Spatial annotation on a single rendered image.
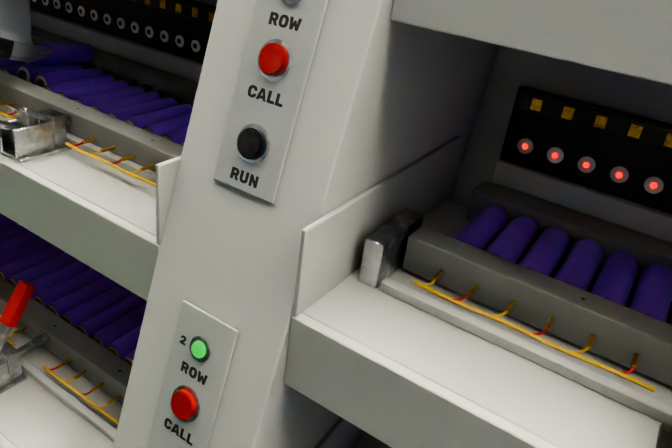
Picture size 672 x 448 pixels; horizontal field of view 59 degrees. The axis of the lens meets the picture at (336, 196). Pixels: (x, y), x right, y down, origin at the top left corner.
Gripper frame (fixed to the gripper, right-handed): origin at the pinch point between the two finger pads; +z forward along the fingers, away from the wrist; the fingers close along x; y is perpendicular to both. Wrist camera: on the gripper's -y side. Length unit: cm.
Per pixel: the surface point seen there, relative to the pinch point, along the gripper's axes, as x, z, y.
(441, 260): -41.1, -1.5, -2.5
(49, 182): -16.4, -7.5, -6.6
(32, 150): -12.3, -6.2, -5.5
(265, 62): -31.7, -9.2, 4.8
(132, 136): -18.1, -3.2, -2.4
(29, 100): -6.4, -3.2, -3.0
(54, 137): -12.1, -4.7, -4.5
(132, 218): -23.7, -7.0, -6.4
